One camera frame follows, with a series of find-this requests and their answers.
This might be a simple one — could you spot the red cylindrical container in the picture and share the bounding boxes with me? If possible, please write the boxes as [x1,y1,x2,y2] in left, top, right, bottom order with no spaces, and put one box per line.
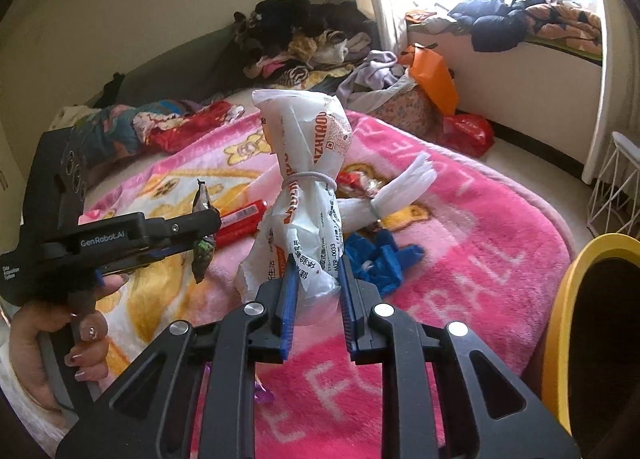
[215,201,266,247]

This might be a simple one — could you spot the red cloth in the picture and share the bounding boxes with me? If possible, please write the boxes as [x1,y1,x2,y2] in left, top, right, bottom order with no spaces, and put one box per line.
[150,101,246,154]

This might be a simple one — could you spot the yellow trash bin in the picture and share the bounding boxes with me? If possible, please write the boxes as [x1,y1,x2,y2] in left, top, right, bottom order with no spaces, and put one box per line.
[542,234,640,446]

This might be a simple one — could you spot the floral fabric pouf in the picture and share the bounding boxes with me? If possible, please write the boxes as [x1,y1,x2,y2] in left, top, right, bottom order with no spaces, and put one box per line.
[370,86,436,140]

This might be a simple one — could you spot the orange patterned blanket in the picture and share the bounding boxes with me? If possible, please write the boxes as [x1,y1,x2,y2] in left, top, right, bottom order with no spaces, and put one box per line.
[524,0,604,58]

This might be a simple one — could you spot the white tied plastic bundle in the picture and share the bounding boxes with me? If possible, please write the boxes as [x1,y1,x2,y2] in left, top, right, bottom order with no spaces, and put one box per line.
[330,151,436,235]

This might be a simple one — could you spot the dark green snack wrapper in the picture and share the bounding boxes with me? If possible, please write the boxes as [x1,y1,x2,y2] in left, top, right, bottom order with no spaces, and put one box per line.
[192,180,219,285]

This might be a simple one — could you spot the white printed plastic bag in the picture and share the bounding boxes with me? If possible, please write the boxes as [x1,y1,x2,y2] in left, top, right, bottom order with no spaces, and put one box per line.
[234,89,353,327]

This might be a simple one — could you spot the black jacket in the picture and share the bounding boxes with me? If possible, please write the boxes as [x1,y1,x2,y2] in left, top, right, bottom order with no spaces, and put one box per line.
[447,0,532,52]

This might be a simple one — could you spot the red orange candy wrappers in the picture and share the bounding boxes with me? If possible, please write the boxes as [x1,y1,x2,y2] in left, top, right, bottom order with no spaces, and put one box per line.
[340,166,388,200]

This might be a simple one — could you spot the pile of clothes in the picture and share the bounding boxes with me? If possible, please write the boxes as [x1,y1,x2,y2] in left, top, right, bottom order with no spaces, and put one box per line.
[232,0,412,110]

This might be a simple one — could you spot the small purple wrapper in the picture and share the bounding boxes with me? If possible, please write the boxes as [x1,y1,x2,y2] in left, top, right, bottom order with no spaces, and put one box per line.
[252,374,275,403]

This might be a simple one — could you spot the colourful printed cloth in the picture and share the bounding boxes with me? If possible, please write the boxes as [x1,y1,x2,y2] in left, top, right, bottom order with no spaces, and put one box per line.
[65,99,201,170]

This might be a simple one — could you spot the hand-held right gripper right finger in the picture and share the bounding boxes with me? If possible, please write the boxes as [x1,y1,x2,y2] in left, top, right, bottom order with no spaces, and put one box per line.
[336,259,581,459]

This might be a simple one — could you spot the person's left hand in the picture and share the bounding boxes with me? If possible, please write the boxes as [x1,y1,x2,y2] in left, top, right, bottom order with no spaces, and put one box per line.
[6,274,131,407]

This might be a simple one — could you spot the blue crumpled plastic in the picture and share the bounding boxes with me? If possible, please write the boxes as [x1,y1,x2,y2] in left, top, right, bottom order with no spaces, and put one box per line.
[345,229,427,298]

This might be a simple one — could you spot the orange plastic bag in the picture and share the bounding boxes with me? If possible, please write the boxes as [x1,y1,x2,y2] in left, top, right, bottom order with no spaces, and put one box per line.
[405,43,460,116]

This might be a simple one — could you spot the pink printed blanket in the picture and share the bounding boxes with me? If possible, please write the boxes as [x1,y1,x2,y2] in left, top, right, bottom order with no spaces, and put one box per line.
[0,104,574,459]

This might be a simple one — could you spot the white wire rack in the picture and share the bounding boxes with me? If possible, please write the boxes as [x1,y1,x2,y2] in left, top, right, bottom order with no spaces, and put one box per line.
[585,131,640,241]

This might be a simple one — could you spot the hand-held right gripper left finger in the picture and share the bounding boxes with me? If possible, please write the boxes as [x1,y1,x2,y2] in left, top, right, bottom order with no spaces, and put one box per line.
[55,254,302,459]

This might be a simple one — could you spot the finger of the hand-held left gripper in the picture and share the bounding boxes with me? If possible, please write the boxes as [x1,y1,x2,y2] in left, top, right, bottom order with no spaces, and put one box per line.
[142,212,222,247]
[100,238,202,277]

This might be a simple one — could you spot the red plastic bag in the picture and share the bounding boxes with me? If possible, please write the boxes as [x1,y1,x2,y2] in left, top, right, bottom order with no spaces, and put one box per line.
[442,114,496,158]

